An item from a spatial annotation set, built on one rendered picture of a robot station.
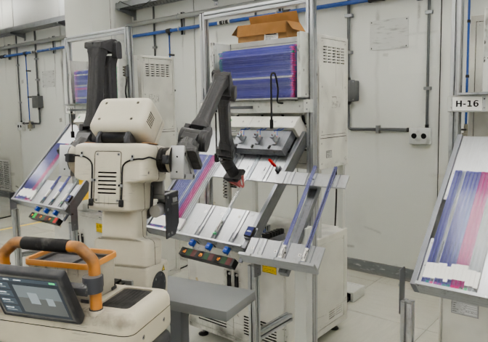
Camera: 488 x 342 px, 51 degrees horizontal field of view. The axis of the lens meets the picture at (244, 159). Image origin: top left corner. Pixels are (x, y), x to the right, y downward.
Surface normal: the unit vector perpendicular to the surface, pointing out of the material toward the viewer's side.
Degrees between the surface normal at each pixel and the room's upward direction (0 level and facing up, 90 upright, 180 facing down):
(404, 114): 90
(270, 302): 90
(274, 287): 90
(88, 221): 90
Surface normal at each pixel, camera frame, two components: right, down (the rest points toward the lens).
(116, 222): -0.31, -0.04
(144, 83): 0.77, 0.05
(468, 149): -0.46, -0.64
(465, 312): -0.63, 0.09
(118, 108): -0.24, -0.59
